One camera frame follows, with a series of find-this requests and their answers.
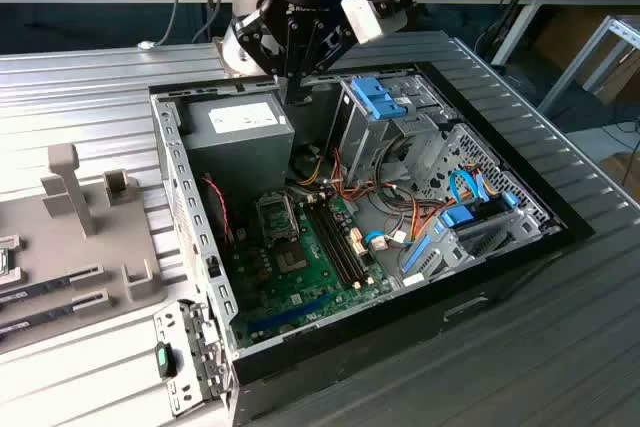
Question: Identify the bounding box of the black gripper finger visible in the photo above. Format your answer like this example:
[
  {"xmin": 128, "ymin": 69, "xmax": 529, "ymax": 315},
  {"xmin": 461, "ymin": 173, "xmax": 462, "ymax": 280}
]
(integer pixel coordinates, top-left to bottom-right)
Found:
[
  {"xmin": 232, "ymin": 9, "xmax": 297, "ymax": 104},
  {"xmin": 297, "ymin": 21, "xmax": 357, "ymax": 104}
]

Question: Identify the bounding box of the CPU socket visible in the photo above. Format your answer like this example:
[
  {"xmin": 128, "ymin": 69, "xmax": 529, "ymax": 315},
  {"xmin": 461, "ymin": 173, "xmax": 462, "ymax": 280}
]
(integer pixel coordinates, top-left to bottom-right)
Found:
[{"xmin": 272, "ymin": 241, "xmax": 312, "ymax": 277}]

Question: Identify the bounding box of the large blue disk carrier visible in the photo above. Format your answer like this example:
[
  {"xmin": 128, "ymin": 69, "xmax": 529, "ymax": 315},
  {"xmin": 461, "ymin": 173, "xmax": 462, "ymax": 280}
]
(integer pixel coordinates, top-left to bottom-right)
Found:
[{"xmin": 351, "ymin": 76, "xmax": 409, "ymax": 121}]

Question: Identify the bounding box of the grey power supply unit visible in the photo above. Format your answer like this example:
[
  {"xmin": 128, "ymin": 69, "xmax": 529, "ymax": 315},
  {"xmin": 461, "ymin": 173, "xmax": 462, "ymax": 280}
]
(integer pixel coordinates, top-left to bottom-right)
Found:
[{"xmin": 179, "ymin": 92, "xmax": 297, "ymax": 208}]

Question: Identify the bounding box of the grey metal drive cage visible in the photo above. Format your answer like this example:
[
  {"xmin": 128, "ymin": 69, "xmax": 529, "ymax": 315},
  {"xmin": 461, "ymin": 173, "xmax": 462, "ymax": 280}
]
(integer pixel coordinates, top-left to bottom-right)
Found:
[{"xmin": 332, "ymin": 74, "xmax": 459, "ymax": 188}]

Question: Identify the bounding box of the black RAM slot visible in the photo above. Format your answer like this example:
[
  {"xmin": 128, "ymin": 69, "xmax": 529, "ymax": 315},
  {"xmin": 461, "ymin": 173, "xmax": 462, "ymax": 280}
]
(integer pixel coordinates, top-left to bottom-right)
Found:
[
  {"xmin": 303, "ymin": 204, "xmax": 357, "ymax": 289},
  {"xmin": 314, "ymin": 201, "xmax": 369, "ymax": 286}
]

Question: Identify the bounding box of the blue plastic card latch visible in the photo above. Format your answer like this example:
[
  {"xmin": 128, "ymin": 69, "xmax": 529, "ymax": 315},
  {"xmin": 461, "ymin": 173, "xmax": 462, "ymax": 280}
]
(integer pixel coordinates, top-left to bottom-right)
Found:
[{"xmin": 401, "ymin": 234, "xmax": 437, "ymax": 273}]

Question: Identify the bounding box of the green motherboard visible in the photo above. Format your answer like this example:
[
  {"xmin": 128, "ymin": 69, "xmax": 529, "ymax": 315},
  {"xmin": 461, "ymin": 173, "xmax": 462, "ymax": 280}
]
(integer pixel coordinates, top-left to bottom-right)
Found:
[{"xmin": 227, "ymin": 191, "xmax": 401, "ymax": 351}]

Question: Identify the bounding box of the grey metal disk bay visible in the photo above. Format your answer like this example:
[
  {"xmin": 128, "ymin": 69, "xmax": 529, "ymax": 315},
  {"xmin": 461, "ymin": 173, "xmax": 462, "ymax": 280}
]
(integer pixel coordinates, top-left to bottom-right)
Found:
[{"xmin": 399, "ymin": 199, "xmax": 564, "ymax": 291}]

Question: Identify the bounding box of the blue expansion slot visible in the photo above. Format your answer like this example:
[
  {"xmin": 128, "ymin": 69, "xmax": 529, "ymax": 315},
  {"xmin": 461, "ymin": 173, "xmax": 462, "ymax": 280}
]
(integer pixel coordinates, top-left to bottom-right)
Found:
[{"xmin": 247, "ymin": 293, "xmax": 332, "ymax": 334}]

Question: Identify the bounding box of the grey parts rack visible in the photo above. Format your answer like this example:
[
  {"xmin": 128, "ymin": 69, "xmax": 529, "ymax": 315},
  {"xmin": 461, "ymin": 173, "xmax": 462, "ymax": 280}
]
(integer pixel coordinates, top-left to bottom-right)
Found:
[{"xmin": 0, "ymin": 142, "xmax": 169, "ymax": 354}]

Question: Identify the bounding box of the brown cardboard sheet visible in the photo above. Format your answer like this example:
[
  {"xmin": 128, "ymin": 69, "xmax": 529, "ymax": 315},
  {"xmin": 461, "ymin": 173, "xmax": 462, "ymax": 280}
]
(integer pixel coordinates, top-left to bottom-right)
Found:
[{"xmin": 579, "ymin": 46, "xmax": 640, "ymax": 106}]

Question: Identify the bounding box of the black open PC case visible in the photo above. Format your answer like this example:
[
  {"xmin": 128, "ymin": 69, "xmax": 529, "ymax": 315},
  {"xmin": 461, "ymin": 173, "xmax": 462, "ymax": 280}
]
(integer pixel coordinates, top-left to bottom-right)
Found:
[{"xmin": 148, "ymin": 60, "xmax": 596, "ymax": 426}]

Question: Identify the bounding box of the brown cardboard carton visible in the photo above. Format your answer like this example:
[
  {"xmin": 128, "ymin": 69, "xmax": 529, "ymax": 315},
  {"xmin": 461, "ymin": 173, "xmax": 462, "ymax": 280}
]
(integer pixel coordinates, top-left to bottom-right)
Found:
[{"xmin": 597, "ymin": 150, "xmax": 640, "ymax": 196}]

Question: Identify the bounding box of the dark RAM stick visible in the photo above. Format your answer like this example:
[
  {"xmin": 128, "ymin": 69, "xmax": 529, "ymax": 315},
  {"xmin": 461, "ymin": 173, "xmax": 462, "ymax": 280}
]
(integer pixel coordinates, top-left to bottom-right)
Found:
[
  {"xmin": 0, "ymin": 274, "xmax": 76, "ymax": 304},
  {"xmin": 0, "ymin": 304, "xmax": 81, "ymax": 337}
]

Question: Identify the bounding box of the black latch teal button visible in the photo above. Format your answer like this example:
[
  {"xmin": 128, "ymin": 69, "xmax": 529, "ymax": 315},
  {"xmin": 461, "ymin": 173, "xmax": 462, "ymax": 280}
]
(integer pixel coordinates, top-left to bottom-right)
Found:
[{"xmin": 154, "ymin": 340, "xmax": 180, "ymax": 379}]

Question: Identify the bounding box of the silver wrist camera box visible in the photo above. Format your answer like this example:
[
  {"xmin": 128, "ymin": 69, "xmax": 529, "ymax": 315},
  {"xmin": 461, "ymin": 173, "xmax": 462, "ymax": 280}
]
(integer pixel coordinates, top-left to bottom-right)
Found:
[{"xmin": 341, "ymin": 0, "xmax": 387, "ymax": 44}]

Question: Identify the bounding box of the yellow wire bundle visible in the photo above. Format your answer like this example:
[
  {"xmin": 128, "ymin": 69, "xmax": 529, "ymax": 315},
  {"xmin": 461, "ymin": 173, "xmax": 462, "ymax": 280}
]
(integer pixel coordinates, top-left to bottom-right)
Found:
[{"xmin": 296, "ymin": 166, "xmax": 329, "ymax": 187}]

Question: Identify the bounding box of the red black twisted wire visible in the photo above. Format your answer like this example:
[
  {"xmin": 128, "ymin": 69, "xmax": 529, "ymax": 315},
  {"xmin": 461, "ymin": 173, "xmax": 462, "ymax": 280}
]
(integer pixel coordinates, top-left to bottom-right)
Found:
[{"xmin": 201, "ymin": 172, "xmax": 236, "ymax": 246}]

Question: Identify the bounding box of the blue flat data wire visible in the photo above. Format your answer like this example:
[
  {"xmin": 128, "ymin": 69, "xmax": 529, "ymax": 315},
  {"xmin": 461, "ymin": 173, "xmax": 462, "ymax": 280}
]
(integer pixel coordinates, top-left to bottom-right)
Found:
[{"xmin": 449, "ymin": 169, "xmax": 490, "ymax": 204}]

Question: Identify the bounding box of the orange wire bundle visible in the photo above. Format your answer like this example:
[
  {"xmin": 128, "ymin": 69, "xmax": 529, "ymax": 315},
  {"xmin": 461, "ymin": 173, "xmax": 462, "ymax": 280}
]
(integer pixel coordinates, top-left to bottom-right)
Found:
[{"xmin": 329, "ymin": 146, "xmax": 449, "ymax": 248}]

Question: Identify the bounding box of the blue wire white plug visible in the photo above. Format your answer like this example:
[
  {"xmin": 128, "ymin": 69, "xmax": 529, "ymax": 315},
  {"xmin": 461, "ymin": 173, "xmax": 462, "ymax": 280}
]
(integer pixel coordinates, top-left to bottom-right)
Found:
[{"xmin": 363, "ymin": 229, "xmax": 401, "ymax": 254}]

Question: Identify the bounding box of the aluminium profile frame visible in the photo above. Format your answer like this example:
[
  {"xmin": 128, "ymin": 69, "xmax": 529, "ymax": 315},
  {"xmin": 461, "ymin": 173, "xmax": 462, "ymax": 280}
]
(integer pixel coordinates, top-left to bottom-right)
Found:
[{"xmin": 537, "ymin": 14, "xmax": 640, "ymax": 121}]

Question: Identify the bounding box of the silver rear slot bracket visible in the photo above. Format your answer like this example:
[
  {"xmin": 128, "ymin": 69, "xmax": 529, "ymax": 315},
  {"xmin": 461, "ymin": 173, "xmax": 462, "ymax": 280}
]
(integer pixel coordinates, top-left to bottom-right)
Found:
[{"xmin": 152, "ymin": 298, "xmax": 236, "ymax": 419}]

